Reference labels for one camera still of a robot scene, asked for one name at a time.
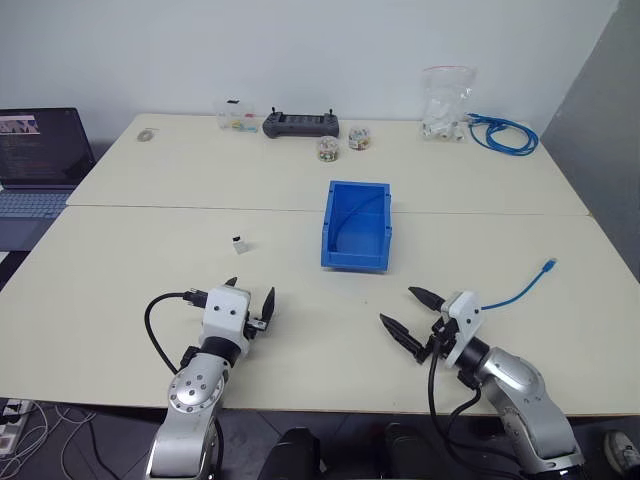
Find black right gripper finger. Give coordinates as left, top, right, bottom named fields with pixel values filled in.
left=407, top=285, right=447, bottom=315
left=378, top=312, right=427, bottom=364

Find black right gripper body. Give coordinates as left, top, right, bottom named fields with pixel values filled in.
left=415, top=311, right=460, bottom=367

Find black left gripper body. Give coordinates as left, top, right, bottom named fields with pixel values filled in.
left=244, top=314, right=269, bottom=344

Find blue plastic storage bin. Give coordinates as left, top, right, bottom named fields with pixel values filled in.
left=319, top=179, right=394, bottom=274

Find dark rounded shape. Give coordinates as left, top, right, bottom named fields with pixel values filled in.
left=256, top=425, right=322, bottom=480
left=381, top=421, right=447, bottom=480

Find small jar colourful contents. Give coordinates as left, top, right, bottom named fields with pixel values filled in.
left=347, top=126, right=373, bottom=151
left=315, top=135, right=341, bottom=163

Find clear plastic box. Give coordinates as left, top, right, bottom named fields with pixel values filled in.
left=214, top=97, right=258, bottom=133

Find black handheld remote controller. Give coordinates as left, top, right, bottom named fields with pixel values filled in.
left=261, top=105, right=343, bottom=139

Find clear zip bag white parts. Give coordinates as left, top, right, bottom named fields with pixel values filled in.
left=418, top=64, right=478, bottom=144

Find white sneaker shoe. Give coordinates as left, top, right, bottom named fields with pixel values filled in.
left=602, top=430, right=640, bottom=474

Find grey open laptop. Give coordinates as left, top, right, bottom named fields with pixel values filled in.
left=0, top=106, right=98, bottom=252

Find white power strip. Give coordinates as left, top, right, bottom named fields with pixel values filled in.
left=0, top=398, right=32, bottom=454

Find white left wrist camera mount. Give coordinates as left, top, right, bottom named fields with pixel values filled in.
left=199, top=286, right=252, bottom=358

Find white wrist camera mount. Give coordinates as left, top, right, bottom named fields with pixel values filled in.
left=199, top=286, right=252, bottom=358
left=439, top=290, right=484, bottom=369

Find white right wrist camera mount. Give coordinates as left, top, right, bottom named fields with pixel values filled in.
left=439, top=290, right=484, bottom=369

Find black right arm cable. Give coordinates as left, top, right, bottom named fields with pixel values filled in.
left=426, top=338, right=531, bottom=480

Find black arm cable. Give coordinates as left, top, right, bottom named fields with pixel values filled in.
left=144, top=288, right=209, bottom=377
left=426, top=338, right=531, bottom=480

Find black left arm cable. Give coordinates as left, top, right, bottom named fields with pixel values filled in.
left=144, top=288, right=209, bottom=377

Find short blue Ethernet cable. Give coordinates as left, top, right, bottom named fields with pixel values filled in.
left=480, top=257, right=559, bottom=312

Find white floor cables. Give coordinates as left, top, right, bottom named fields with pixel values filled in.
left=0, top=399, right=97, bottom=477

